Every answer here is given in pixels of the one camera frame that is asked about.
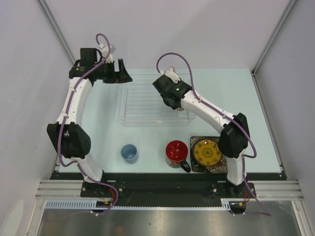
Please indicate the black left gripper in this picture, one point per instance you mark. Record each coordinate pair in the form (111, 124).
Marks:
(121, 76)

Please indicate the black skull mug red inside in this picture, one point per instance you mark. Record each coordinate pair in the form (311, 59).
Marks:
(176, 153)

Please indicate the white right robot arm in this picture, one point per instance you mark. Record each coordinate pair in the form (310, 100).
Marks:
(233, 129)

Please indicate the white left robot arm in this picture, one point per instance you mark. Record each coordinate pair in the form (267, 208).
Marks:
(70, 141)

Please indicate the light blue cup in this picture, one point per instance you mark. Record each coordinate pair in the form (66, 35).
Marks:
(129, 153)

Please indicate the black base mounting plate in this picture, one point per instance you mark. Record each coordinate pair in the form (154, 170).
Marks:
(212, 185)

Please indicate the black yellow square plate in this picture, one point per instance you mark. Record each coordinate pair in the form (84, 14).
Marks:
(205, 156)

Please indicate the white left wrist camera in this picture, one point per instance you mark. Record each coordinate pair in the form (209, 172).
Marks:
(107, 52)

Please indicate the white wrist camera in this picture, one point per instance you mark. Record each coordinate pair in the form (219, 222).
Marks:
(107, 52)
(170, 73)

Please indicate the white wire dish rack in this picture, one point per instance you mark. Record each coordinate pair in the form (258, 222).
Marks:
(140, 104)

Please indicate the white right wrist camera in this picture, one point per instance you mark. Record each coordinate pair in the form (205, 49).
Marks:
(170, 73)

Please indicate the aluminium frame rail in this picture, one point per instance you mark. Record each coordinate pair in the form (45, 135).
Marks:
(56, 30)

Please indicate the white slotted cable duct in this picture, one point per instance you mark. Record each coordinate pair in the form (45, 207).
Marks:
(77, 204)

